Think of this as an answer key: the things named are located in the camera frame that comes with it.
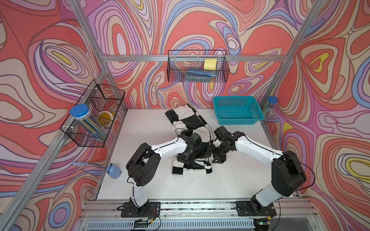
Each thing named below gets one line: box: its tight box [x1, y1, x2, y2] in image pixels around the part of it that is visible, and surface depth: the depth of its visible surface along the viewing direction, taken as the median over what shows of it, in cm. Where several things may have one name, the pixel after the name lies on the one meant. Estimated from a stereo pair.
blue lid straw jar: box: [69, 103, 108, 141], surface depth 63 cm
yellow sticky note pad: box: [203, 58, 217, 71], surface depth 90 cm
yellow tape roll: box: [97, 110, 114, 128], surface depth 78 cm
